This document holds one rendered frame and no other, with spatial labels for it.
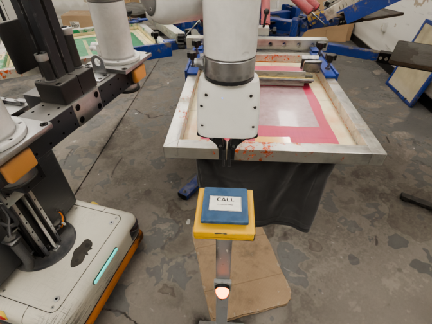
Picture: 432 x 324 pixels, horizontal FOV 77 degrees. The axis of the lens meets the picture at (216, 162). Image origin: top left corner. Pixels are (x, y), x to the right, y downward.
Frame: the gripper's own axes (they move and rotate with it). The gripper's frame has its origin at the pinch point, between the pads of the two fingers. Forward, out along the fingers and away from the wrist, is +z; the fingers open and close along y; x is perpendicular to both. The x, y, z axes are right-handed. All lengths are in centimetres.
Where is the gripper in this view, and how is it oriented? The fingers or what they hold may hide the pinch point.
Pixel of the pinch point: (226, 153)
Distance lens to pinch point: 51.0
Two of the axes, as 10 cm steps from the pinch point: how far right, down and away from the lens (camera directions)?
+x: 0.6, -6.4, 7.7
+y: 10.0, 0.4, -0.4
